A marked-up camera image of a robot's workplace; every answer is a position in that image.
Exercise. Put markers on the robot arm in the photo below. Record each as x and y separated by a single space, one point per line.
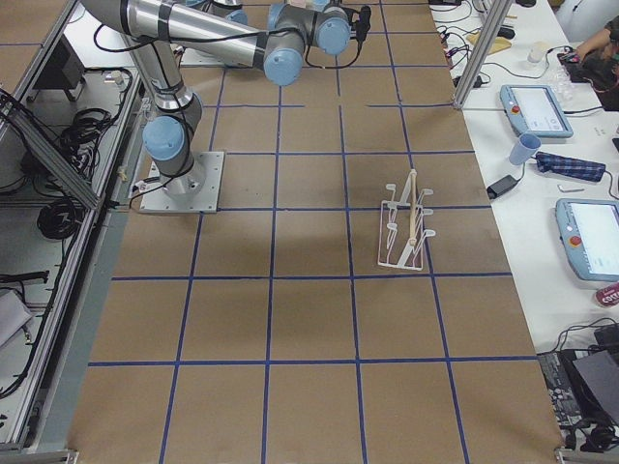
151 28

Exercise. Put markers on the blue cup on desk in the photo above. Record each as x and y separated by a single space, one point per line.
526 147

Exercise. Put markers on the black power adapter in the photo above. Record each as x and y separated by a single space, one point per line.
501 186

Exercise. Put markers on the blue plaid umbrella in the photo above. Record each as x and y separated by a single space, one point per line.
586 170

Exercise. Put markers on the teach pendant far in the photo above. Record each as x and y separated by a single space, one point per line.
535 109

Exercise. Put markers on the teach pendant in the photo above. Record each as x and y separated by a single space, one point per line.
589 234
535 109

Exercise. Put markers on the teach pendant near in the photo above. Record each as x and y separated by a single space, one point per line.
589 234

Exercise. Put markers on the person at desk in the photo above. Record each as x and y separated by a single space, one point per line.
598 56

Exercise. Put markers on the white wire cup rack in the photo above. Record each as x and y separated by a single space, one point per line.
402 231

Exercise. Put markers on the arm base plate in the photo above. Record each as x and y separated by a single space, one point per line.
195 192

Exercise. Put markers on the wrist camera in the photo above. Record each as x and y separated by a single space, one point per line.
363 24

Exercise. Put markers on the aluminium frame post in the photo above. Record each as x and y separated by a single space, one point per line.
493 14

